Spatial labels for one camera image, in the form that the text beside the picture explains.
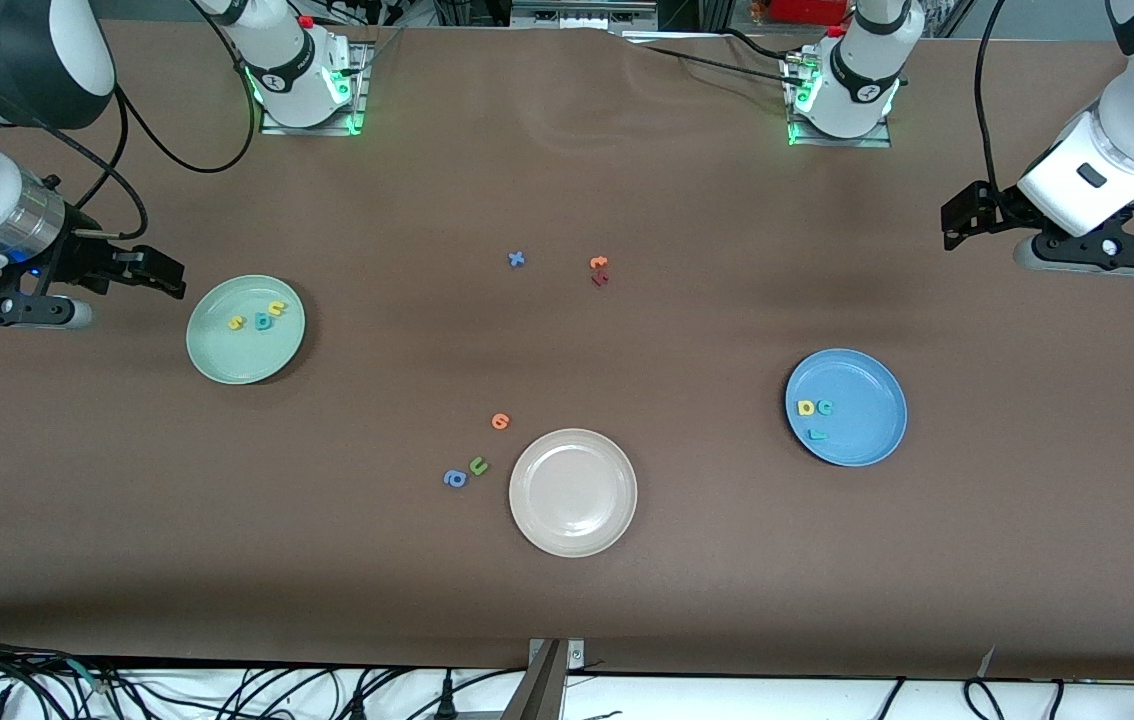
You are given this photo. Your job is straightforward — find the green plate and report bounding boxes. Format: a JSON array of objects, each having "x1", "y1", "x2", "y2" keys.
[{"x1": 185, "y1": 274, "x2": 307, "y2": 386}]

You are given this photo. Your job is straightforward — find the blue plate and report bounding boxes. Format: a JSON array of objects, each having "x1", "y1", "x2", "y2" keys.
[{"x1": 784, "y1": 348, "x2": 909, "y2": 468}]

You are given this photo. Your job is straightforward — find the red box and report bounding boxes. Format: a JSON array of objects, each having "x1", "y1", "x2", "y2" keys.
[{"x1": 767, "y1": 0, "x2": 850, "y2": 26}]

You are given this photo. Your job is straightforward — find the brown table cover sheet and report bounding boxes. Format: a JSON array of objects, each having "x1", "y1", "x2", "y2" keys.
[{"x1": 0, "y1": 18, "x2": 1134, "y2": 681}]

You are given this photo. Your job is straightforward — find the grey metal device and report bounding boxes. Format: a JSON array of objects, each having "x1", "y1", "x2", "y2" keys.
[{"x1": 510, "y1": 0, "x2": 660, "y2": 31}]

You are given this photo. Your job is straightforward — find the beige plate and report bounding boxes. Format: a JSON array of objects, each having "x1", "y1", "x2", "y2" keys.
[{"x1": 508, "y1": 428, "x2": 639, "y2": 559}]

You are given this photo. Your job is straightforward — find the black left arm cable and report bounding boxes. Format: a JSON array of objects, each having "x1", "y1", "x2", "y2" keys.
[{"x1": 972, "y1": 0, "x2": 1010, "y2": 196}]

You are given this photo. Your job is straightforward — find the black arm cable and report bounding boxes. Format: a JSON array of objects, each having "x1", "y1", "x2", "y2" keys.
[
  {"x1": 0, "y1": 0, "x2": 258, "y2": 241},
  {"x1": 972, "y1": 0, "x2": 1010, "y2": 196}
]

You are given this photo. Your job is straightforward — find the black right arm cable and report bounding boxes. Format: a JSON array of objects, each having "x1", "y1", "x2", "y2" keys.
[{"x1": 0, "y1": 0, "x2": 258, "y2": 241}]

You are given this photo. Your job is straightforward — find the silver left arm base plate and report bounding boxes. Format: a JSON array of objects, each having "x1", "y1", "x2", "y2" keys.
[{"x1": 782, "y1": 50, "x2": 896, "y2": 149}]

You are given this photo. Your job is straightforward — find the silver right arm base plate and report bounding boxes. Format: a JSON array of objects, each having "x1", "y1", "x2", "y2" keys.
[{"x1": 257, "y1": 40, "x2": 374, "y2": 137}]

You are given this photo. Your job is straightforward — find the thin black base cable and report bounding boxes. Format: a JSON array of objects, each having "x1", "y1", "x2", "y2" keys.
[{"x1": 347, "y1": 25, "x2": 406, "y2": 76}]

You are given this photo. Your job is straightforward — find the dark grey metal post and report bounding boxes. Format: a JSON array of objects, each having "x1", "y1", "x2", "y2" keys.
[{"x1": 502, "y1": 640, "x2": 568, "y2": 720}]

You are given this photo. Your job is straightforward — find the silver corner bracket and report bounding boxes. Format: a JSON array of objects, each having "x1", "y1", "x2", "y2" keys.
[{"x1": 527, "y1": 638, "x2": 587, "y2": 671}]

